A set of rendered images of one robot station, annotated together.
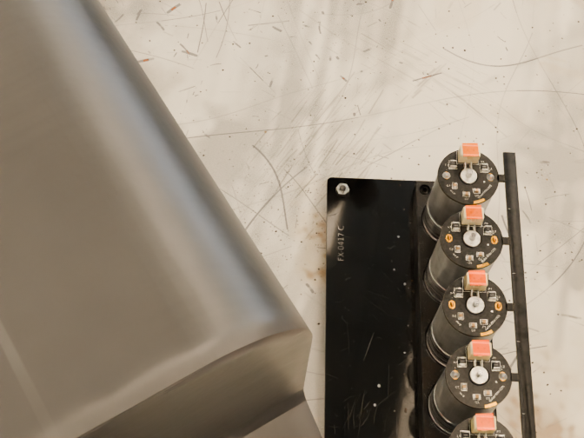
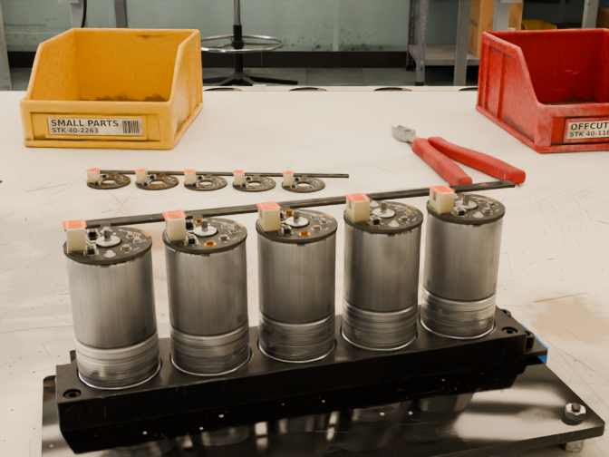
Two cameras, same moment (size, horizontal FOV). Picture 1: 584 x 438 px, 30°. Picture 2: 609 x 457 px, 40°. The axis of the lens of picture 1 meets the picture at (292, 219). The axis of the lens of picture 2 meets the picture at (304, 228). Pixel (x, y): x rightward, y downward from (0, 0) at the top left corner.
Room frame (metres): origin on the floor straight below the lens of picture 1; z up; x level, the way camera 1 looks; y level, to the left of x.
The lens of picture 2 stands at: (0.20, 0.16, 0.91)
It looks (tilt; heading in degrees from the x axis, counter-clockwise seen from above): 22 degrees down; 259
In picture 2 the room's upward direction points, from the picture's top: straight up
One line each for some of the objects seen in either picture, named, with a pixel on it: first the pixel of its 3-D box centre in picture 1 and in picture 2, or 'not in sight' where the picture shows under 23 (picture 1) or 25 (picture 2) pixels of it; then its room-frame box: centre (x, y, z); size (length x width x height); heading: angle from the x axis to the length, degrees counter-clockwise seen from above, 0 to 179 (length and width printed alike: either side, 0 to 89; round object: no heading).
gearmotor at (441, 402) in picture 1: (466, 394); (380, 286); (0.13, -0.08, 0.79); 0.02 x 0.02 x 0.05
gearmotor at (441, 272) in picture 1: (460, 262); (208, 306); (0.18, -0.07, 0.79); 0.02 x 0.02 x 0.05
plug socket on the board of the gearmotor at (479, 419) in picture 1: (483, 427); (443, 199); (0.11, -0.08, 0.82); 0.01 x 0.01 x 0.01; 4
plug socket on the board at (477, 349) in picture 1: (479, 353); (360, 207); (0.14, -0.08, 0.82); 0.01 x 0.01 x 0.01; 4
